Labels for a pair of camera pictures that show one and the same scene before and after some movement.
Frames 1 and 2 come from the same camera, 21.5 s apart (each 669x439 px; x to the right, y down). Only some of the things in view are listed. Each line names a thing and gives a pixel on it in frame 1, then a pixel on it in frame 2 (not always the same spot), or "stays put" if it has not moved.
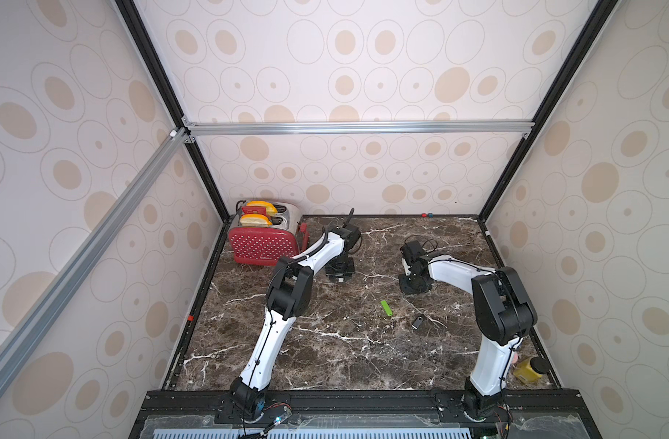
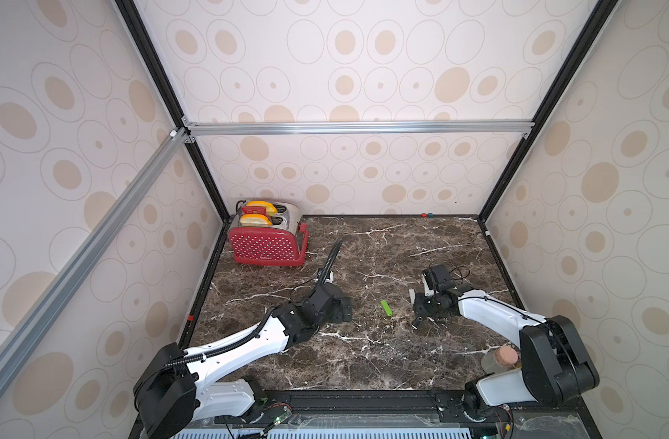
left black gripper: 346,274 to 339,313
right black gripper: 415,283 to 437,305
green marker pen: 387,309 stays put
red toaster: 262,245 stays put
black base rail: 364,413 stays put
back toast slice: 270,208 stays put
